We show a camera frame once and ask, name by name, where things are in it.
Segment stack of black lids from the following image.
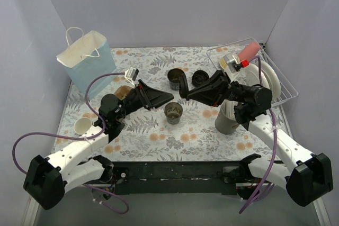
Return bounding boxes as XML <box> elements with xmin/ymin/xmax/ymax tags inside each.
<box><xmin>192</xmin><ymin>70</ymin><xmax>209</xmax><ymax>87</ymax></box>

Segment grey cup with straws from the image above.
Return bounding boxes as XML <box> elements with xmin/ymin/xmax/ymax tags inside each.
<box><xmin>215</xmin><ymin>100</ymin><xmax>239</xmax><ymax>135</ymax></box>

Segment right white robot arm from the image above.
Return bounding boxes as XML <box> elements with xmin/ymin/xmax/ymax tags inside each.
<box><xmin>179</xmin><ymin>70</ymin><xmax>333</xmax><ymax>207</ymax></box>

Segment brown cardboard cup sleeves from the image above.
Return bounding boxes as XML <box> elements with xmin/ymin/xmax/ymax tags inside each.
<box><xmin>114</xmin><ymin>85</ymin><xmax>133</xmax><ymax>100</ymax></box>

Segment white paper cup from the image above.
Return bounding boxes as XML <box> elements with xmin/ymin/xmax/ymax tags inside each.
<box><xmin>74</xmin><ymin>117</ymin><xmax>93</xmax><ymax>135</ymax></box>

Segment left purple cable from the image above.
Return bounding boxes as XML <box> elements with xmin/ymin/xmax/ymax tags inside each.
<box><xmin>12</xmin><ymin>71</ymin><xmax>130</xmax><ymax>215</ymax></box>

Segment back white plate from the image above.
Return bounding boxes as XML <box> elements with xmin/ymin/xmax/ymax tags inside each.
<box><xmin>261</xmin><ymin>61</ymin><xmax>281</xmax><ymax>100</ymax></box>

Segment white wire dish rack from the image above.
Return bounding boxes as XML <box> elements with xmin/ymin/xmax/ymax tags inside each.
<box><xmin>207</xmin><ymin>38</ymin><xmax>298</xmax><ymax>107</ymax></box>

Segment floral tablecloth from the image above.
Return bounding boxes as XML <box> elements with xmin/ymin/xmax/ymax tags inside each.
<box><xmin>54</xmin><ymin>47</ymin><xmax>296</xmax><ymax>162</ymax></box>

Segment aluminium frame rail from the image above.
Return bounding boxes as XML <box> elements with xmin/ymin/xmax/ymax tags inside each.
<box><xmin>313</xmin><ymin>198</ymin><xmax>331</xmax><ymax>226</ymax></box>

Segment front white plate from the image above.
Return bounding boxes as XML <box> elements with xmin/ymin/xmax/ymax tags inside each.
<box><xmin>244</xmin><ymin>64</ymin><xmax>270</xmax><ymax>88</ymax></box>

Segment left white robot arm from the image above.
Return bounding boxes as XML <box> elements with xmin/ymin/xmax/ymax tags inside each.
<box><xmin>23</xmin><ymin>80</ymin><xmax>174</xmax><ymax>210</ymax></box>

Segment white plate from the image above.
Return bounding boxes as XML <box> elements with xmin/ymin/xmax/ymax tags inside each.
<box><xmin>244</xmin><ymin>64</ymin><xmax>270</xmax><ymax>88</ymax></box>
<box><xmin>261</xmin><ymin>61</ymin><xmax>281</xmax><ymax>100</ymax></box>

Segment black coffee cup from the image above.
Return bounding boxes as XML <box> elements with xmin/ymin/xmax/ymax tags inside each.
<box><xmin>167</xmin><ymin>68</ymin><xmax>184</xmax><ymax>91</ymax></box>
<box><xmin>164</xmin><ymin>102</ymin><xmax>183</xmax><ymax>125</ymax></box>

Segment light blue paper bag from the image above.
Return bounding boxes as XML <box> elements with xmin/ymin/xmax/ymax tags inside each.
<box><xmin>57</xmin><ymin>27</ymin><xmax>117</xmax><ymax>94</ymax></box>

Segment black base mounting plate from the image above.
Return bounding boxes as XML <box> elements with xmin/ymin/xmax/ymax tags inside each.
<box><xmin>87</xmin><ymin>160</ymin><xmax>262</xmax><ymax>196</ymax></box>

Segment pink plastic cup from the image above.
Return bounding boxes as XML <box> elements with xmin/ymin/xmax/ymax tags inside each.
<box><xmin>238</xmin><ymin>42</ymin><xmax>261</xmax><ymax>61</ymax></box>

